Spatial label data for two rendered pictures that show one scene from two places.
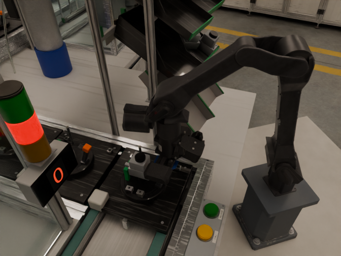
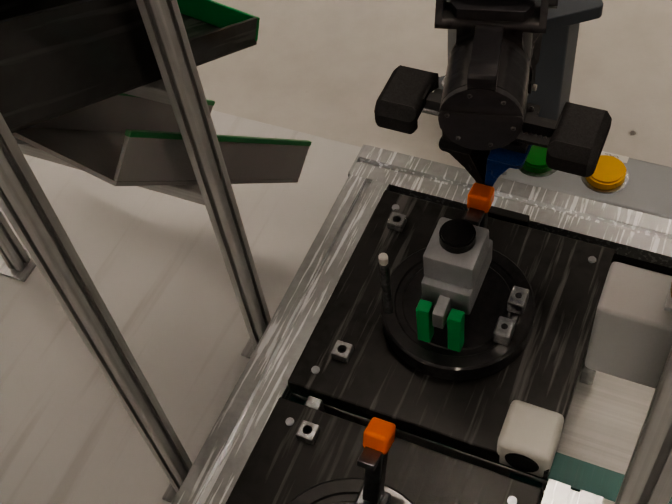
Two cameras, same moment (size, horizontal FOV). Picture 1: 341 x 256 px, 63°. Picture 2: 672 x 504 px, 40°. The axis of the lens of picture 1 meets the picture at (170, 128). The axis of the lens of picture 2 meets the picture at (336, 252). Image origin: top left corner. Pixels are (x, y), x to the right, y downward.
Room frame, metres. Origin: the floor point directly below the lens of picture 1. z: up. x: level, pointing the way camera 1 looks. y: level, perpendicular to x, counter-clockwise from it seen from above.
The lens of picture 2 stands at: (0.52, 0.55, 1.70)
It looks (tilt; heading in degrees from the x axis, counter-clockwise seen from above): 53 degrees down; 280
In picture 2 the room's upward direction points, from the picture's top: 10 degrees counter-clockwise
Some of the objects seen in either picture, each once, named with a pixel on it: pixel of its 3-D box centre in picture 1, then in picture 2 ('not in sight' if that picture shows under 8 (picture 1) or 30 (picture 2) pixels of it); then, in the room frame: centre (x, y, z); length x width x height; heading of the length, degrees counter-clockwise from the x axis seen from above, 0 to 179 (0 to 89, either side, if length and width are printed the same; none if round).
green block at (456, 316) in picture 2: (127, 173); (455, 330); (0.51, 0.13, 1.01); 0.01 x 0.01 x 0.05; 69
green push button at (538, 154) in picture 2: (211, 210); (538, 159); (0.42, -0.11, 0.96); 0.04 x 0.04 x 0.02
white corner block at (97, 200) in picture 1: (99, 200); (529, 439); (0.45, 0.21, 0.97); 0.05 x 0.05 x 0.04; 69
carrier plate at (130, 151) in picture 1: (143, 185); (457, 319); (0.51, 0.08, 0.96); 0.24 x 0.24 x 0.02; 69
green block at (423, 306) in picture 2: not in sight; (425, 321); (0.54, 0.12, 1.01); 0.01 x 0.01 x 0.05; 69
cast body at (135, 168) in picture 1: (137, 163); (453, 266); (0.51, 0.09, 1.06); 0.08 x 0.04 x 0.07; 69
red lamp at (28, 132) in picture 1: (24, 125); not in sight; (0.37, 0.26, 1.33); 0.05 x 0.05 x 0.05
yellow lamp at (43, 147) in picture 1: (34, 145); not in sight; (0.37, 0.26, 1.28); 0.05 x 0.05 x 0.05
